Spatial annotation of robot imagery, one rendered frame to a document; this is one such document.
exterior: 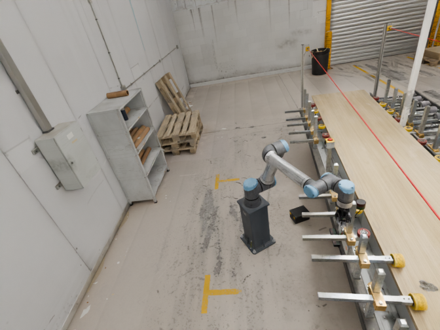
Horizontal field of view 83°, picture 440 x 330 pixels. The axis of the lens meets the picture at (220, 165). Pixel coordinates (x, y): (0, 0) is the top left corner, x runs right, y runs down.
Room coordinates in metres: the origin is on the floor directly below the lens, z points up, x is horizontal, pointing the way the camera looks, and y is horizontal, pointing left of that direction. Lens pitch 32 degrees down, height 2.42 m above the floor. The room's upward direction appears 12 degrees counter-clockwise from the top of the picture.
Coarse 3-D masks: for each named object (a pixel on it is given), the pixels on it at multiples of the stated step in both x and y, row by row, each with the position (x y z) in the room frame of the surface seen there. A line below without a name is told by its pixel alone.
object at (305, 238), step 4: (304, 236) 1.23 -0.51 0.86; (308, 236) 1.23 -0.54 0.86; (312, 236) 1.22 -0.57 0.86; (316, 236) 1.21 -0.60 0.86; (320, 236) 1.21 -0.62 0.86; (324, 236) 1.20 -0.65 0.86; (328, 236) 1.19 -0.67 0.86; (332, 236) 1.19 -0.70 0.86; (336, 236) 1.18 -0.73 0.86; (340, 236) 1.17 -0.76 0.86; (344, 236) 1.16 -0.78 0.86; (356, 236) 1.14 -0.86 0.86; (304, 240) 1.22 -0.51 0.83; (308, 240) 1.21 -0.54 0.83; (312, 240) 1.21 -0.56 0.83; (316, 240) 1.20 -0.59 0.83; (320, 240) 1.19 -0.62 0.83; (324, 240) 1.19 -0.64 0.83; (328, 240) 1.18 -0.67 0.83; (332, 240) 1.17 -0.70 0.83; (336, 240) 1.17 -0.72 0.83; (340, 240) 1.16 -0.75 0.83; (344, 240) 1.15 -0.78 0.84; (356, 240) 1.13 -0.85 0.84
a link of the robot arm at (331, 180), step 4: (328, 172) 1.30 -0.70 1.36; (324, 176) 1.28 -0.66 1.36; (328, 176) 1.26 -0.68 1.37; (332, 176) 1.25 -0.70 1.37; (336, 176) 1.25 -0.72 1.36; (324, 180) 1.23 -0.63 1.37; (328, 180) 1.23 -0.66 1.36; (332, 180) 1.22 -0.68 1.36; (336, 180) 1.21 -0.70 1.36; (340, 180) 1.20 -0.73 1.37; (328, 184) 1.20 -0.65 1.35; (332, 184) 1.20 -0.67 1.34; (328, 188) 1.19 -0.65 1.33; (332, 188) 1.19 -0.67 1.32
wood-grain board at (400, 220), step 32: (320, 96) 3.79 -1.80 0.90; (352, 96) 3.53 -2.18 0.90; (352, 128) 2.59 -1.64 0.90; (384, 128) 2.45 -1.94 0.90; (352, 160) 1.98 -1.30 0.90; (384, 160) 1.88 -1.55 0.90; (416, 160) 1.78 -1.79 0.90; (384, 192) 1.47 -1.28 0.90; (416, 192) 1.40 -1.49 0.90; (384, 224) 1.17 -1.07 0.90; (416, 224) 1.12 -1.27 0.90; (416, 256) 0.89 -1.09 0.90; (416, 288) 0.71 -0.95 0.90; (416, 320) 0.56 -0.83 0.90
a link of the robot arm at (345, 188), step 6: (342, 180) 1.18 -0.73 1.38; (348, 180) 1.17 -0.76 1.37; (336, 186) 1.17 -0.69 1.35; (342, 186) 1.13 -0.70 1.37; (348, 186) 1.12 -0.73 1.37; (354, 186) 1.12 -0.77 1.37; (336, 192) 1.17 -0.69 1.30; (342, 192) 1.12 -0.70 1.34; (348, 192) 1.10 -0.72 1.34; (342, 198) 1.11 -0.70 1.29; (348, 198) 1.10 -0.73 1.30
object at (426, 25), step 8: (432, 0) 2.45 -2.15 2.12; (432, 8) 2.45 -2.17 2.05; (424, 16) 2.50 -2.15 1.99; (432, 16) 2.45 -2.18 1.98; (424, 24) 2.47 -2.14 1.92; (424, 32) 2.45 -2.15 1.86; (424, 40) 2.45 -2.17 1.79; (424, 48) 2.44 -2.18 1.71; (416, 56) 2.47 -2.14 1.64; (416, 64) 2.45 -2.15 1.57; (416, 72) 2.45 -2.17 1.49; (416, 80) 2.44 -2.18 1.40; (408, 88) 2.49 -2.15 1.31; (408, 96) 2.46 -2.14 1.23; (408, 104) 2.45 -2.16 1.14; (408, 112) 2.45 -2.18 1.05; (400, 120) 2.49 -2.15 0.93
